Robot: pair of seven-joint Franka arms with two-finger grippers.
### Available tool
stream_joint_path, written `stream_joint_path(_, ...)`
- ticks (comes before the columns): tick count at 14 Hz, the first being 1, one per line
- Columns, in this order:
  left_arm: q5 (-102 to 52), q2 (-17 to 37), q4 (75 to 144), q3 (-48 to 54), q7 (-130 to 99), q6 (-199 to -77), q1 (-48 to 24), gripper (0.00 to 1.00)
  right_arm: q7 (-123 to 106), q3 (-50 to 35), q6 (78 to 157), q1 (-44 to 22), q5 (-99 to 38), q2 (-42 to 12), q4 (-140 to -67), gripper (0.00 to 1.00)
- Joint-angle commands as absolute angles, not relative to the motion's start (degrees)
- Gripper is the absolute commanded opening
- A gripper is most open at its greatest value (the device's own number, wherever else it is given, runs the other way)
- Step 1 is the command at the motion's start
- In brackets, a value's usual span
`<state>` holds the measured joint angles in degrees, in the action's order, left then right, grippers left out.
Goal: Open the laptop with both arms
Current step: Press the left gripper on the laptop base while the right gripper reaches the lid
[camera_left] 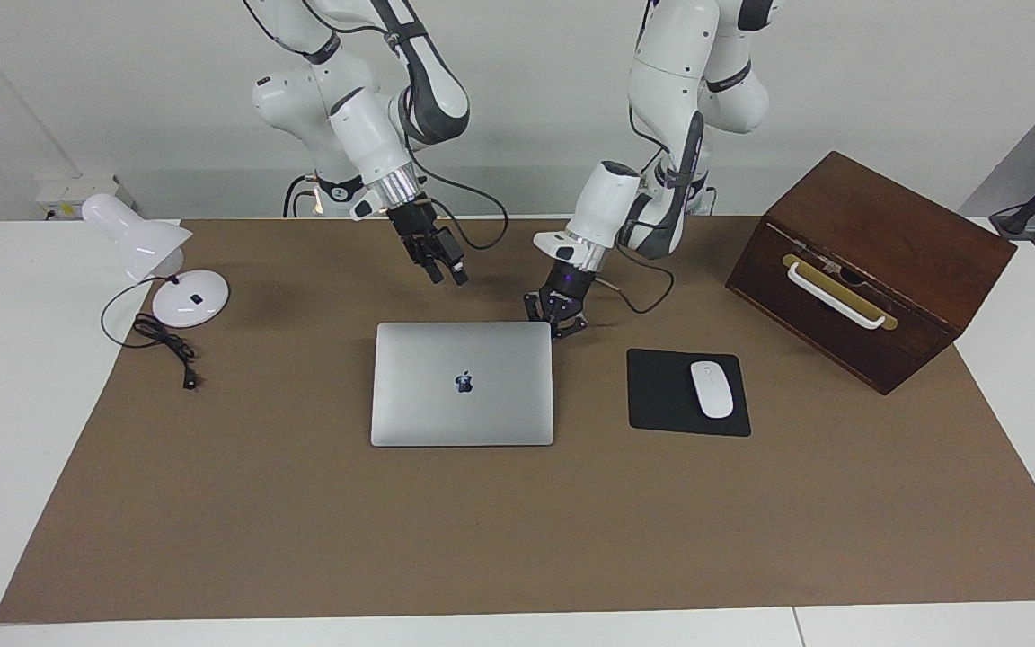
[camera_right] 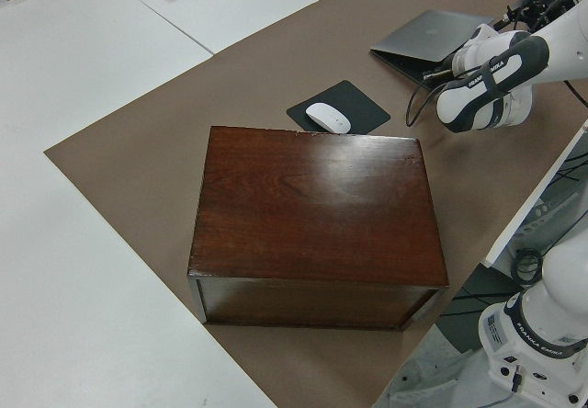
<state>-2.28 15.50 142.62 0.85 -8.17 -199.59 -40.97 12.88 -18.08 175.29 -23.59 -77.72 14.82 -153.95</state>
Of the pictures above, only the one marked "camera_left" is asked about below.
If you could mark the white wall power strip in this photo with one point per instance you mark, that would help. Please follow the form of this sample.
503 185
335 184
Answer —
68 190

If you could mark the dark wooden box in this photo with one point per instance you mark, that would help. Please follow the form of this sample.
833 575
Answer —
913 243

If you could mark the silver laptop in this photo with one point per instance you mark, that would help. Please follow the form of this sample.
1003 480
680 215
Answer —
464 395

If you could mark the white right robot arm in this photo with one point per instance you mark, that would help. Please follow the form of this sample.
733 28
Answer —
365 126

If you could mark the white computer mouse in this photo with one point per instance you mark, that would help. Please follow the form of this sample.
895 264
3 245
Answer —
712 389

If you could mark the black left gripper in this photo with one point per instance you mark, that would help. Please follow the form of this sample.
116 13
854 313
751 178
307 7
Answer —
564 289

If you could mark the black mouse pad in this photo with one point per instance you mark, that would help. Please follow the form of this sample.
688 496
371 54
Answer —
661 395

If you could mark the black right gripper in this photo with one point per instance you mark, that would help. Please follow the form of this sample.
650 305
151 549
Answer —
420 229

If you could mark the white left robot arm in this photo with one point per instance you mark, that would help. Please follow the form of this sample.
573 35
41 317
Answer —
607 202

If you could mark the brown table mat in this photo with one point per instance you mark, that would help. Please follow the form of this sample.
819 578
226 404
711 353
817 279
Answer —
517 521

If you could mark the white desk lamp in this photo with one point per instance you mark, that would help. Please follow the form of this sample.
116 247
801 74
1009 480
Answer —
136 234

